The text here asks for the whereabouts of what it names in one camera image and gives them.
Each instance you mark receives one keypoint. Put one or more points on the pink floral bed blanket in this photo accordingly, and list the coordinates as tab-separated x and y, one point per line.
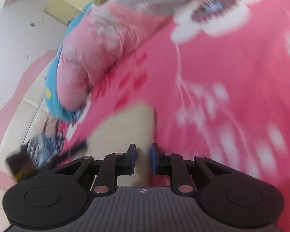
207	77

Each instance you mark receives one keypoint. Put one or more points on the blue jeans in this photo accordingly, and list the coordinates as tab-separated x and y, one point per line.
49	147

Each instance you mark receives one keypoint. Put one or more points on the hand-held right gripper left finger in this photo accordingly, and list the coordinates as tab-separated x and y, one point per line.
133	158

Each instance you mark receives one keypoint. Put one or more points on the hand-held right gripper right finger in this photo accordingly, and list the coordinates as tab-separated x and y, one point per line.
154	159

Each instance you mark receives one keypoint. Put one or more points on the pale yellow wardrobe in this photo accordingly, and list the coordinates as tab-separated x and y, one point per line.
65	4

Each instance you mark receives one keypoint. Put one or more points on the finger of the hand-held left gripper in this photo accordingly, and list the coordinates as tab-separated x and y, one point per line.
72	151

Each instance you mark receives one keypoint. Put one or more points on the plaid shirt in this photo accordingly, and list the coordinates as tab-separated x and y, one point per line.
60	140

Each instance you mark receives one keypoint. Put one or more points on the grey garment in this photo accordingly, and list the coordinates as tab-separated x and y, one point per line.
35	149

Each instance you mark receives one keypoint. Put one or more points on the beige pants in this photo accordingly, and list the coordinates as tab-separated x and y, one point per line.
125	125

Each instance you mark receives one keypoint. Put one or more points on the pink and white headboard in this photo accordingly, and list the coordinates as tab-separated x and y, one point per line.
19	101

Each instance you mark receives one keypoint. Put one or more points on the pink and blue floral quilt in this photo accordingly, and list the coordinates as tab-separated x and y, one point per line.
91	53

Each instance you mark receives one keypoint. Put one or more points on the pale pink floral garment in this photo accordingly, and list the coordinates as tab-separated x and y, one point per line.
50	125

